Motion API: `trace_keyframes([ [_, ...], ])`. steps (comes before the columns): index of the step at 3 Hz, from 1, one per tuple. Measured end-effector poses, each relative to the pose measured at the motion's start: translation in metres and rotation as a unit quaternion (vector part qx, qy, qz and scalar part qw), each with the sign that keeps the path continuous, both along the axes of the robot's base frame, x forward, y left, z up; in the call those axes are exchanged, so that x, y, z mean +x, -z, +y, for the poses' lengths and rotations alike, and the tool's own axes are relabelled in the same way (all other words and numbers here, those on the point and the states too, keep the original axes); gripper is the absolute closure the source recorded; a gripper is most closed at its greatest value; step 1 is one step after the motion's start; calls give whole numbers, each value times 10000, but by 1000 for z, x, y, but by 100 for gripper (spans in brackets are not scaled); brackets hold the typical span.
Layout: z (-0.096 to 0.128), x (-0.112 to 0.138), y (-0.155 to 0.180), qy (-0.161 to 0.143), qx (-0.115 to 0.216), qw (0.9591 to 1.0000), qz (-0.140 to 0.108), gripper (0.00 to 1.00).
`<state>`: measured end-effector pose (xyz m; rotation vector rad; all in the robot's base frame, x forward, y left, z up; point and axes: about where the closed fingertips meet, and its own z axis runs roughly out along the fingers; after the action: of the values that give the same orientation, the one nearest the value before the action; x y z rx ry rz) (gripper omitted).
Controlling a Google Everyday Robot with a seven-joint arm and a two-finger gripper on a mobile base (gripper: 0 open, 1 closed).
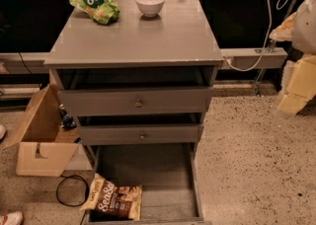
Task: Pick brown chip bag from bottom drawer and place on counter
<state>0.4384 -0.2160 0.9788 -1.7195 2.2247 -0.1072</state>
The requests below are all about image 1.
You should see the brown chip bag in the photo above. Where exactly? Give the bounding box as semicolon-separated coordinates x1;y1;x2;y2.
80;174;142;220

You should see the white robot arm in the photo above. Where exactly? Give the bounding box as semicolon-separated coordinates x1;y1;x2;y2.
270;0;316;118

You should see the brass top drawer knob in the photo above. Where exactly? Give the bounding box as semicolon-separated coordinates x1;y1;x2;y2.
135;100;143;108

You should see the brass drawer knob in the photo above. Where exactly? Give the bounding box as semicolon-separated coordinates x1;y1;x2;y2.
135;100;143;108
139;133;145;140

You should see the grey drawer cabinet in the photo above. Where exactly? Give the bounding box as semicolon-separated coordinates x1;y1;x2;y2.
43;0;225;153

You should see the brass middle drawer knob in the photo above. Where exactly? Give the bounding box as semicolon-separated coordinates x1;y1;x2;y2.
139;133;145;140

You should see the grey middle drawer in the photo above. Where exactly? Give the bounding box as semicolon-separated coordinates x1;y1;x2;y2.
78;113;203;145

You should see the grey drawer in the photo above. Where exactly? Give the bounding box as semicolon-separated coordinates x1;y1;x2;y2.
57;67;215;117
84;143;206;225
78;113;203;145

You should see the grey top drawer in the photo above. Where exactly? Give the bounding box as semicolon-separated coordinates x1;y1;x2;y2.
57;67;215;117

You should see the grey bottom drawer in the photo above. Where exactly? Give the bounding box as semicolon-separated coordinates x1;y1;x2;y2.
84;143;206;225

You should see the green chip bag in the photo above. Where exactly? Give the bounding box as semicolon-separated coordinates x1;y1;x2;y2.
69;0;120;25

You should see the blue bottle in box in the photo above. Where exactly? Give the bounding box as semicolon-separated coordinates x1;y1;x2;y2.
59;104;77;130

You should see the white bowl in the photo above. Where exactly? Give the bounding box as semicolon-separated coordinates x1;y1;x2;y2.
135;0;165;17

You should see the cardboard box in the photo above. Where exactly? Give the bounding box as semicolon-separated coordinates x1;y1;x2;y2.
4;86;88;177

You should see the white red shoe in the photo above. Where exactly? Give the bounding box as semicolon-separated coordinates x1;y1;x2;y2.
0;211;24;225

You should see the black cable loop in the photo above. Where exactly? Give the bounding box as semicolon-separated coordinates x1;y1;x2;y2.
55;174;91;208

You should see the white cable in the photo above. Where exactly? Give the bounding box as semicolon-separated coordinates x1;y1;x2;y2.
223;0;292;73

